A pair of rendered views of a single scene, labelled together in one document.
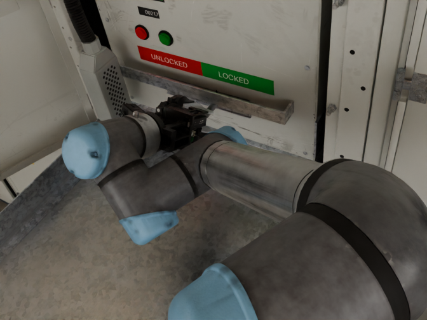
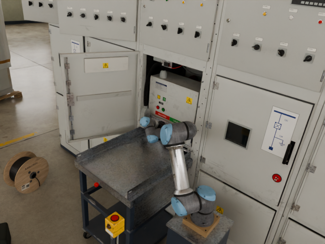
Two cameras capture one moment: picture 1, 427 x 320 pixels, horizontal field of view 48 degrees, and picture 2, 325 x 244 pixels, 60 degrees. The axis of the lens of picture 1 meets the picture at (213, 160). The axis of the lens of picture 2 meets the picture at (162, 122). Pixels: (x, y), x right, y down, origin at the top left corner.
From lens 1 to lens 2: 1.38 m
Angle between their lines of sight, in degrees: 19
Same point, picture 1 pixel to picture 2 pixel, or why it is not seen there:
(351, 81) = (199, 123)
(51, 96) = (128, 118)
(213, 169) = not seen: hidden behind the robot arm
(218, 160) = not seen: hidden behind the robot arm
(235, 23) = (179, 108)
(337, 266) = (182, 125)
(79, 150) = (144, 120)
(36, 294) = (116, 158)
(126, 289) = (138, 161)
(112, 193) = (147, 129)
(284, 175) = not seen: hidden behind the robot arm
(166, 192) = (157, 132)
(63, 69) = (134, 112)
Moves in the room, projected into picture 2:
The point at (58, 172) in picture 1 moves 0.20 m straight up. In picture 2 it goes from (125, 136) to (125, 115)
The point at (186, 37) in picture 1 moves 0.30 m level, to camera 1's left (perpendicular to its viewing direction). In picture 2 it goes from (168, 110) to (132, 107)
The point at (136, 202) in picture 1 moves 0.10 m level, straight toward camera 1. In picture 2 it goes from (152, 132) to (154, 140)
